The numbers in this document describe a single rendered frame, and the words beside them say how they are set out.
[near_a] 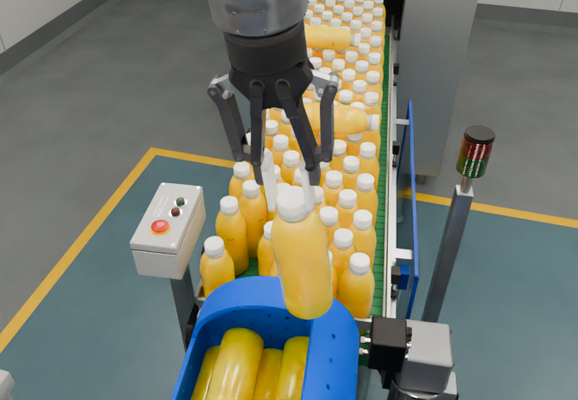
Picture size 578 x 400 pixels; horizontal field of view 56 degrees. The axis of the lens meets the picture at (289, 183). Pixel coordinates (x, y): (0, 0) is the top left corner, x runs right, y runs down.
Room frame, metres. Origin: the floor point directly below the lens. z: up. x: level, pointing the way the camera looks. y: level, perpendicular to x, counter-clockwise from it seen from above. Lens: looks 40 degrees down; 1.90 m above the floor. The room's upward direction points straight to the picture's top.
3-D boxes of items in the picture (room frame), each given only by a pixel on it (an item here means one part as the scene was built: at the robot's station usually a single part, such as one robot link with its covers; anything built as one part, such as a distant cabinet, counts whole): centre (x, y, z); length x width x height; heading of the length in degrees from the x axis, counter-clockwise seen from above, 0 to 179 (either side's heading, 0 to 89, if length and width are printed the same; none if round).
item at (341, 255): (0.79, -0.11, 1.00); 0.07 x 0.07 x 0.19
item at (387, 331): (0.64, -0.19, 0.95); 0.10 x 0.07 x 0.10; 81
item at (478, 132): (0.95, -0.40, 1.18); 0.06 x 0.06 x 0.16
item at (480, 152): (0.95, -0.40, 1.23); 0.06 x 0.06 x 0.04
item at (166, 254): (0.87, 0.27, 1.05); 0.20 x 0.10 x 0.10; 171
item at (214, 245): (0.77, 0.15, 1.10); 0.04 x 0.04 x 0.02
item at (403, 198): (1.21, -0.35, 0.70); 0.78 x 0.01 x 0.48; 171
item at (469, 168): (0.95, -0.40, 1.18); 0.06 x 0.06 x 0.05
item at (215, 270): (0.77, 0.15, 1.00); 0.07 x 0.07 x 0.19
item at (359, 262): (0.72, -0.14, 1.10); 0.04 x 0.04 x 0.02
